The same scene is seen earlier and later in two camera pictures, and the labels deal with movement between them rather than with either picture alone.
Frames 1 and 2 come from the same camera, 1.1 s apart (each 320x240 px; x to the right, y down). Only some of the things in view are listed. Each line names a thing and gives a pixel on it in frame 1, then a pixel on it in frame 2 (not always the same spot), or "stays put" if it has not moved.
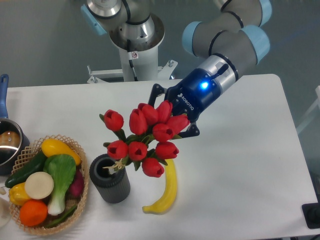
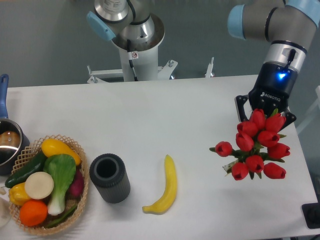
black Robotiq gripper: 193,97 → 277,80
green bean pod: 61,218 stays put
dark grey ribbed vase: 110,176 stays put
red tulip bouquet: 148,140 → 258,144
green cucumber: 36,164 stays put
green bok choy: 62,168 stays put
